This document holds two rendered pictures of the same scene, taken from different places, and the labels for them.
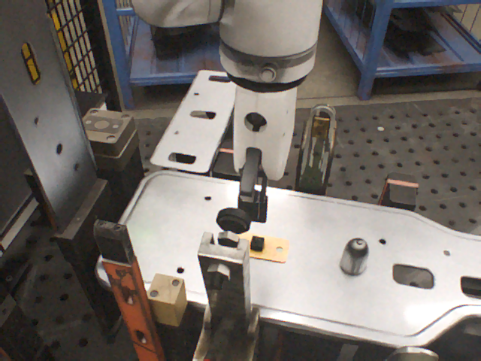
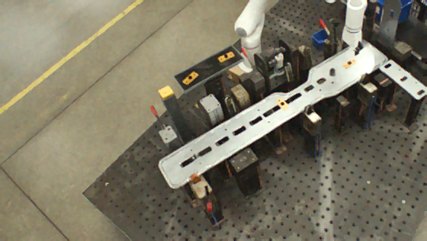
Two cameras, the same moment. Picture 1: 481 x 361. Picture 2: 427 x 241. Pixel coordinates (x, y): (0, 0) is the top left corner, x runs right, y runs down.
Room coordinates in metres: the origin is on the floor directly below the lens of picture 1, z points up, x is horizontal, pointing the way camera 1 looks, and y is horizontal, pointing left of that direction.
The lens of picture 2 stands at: (1.15, -1.38, 2.71)
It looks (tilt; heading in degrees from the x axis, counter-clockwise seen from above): 50 degrees down; 142
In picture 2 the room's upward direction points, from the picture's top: 10 degrees counter-clockwise
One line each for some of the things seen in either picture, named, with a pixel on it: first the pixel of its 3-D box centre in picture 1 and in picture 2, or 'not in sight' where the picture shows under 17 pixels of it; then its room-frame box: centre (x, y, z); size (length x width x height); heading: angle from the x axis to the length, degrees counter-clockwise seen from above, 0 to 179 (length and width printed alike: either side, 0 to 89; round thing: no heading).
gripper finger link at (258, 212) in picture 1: (250, 207); not in sight; (0.31, -0.01, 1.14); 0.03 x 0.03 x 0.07; 77
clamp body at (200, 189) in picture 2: not in sight; (208, 201); (0.30, -1.09, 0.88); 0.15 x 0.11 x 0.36; 167
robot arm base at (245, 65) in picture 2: not in sight; (252, 53); (-0.23, -0.23, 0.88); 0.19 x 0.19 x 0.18
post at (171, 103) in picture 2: not in sight; (177, 117); (-0.18, -0.88, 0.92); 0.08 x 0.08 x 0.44; 77
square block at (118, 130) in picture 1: (122, 201); (397, 68); (0.55, 0.21, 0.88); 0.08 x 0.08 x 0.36; 77
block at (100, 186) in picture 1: (104, 264); (381, 61); (0.44, 0.23, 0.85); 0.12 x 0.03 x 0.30; 167
